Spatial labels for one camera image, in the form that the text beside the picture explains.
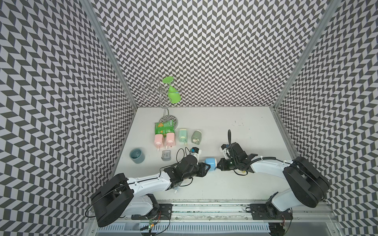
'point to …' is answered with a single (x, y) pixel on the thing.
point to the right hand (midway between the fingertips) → (217, 168)
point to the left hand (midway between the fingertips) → (208, 167)
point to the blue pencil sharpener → (212, 162)
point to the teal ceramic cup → (137, 155)
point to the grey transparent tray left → (166, 155)
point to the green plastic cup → (173, 96)
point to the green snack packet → (164, 128)
